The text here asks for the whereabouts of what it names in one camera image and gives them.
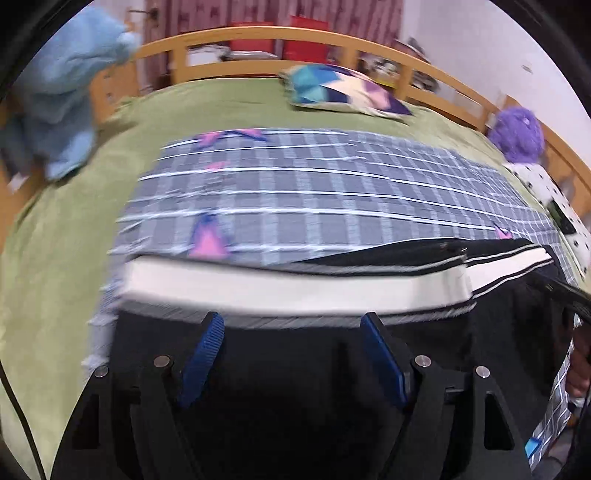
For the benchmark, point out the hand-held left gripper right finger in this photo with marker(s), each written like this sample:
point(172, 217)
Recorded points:
point(383, 364)

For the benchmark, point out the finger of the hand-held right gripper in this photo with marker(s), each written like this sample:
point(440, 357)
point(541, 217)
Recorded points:
point(572, 295)

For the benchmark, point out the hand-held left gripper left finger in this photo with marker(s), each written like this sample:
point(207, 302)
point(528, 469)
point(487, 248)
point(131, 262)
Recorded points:
point(203, 360)

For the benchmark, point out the black pants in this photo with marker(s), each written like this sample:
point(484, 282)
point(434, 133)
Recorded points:
point(295, 369)

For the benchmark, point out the person's right hand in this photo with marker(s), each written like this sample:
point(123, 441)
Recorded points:
point(581, 374)

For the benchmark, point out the dark green cloth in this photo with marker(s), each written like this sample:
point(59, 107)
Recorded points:
point(562, 217)

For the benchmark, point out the white flower print pillow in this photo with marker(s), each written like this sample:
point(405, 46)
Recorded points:
point(540, 184)

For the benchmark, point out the purple plush toy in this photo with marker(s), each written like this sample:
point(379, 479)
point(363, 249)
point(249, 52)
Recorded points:
point(519, 136)

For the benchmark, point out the green bed sheet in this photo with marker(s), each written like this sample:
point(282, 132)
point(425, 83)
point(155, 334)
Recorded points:
point(55, 277)

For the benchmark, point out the grey plaid star blanket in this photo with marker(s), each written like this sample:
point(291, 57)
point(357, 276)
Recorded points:
point(323, 184)

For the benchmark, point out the colourful geometric pillow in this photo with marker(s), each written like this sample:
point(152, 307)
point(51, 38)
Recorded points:
point(341, 90)

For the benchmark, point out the grey paper pile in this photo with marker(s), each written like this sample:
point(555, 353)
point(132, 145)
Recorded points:
point(415, 64)

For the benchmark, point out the light blue plush toy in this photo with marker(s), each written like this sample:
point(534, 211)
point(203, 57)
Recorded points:
point(60, 92)

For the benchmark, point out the red chair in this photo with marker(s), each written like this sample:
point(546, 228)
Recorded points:
point(307, 30)
point(251, 39)

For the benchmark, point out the red striped curtain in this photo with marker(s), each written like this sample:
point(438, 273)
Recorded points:
point(207, 14)

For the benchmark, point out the wooden bed frame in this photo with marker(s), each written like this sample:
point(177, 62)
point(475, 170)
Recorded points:
point(277, 34)

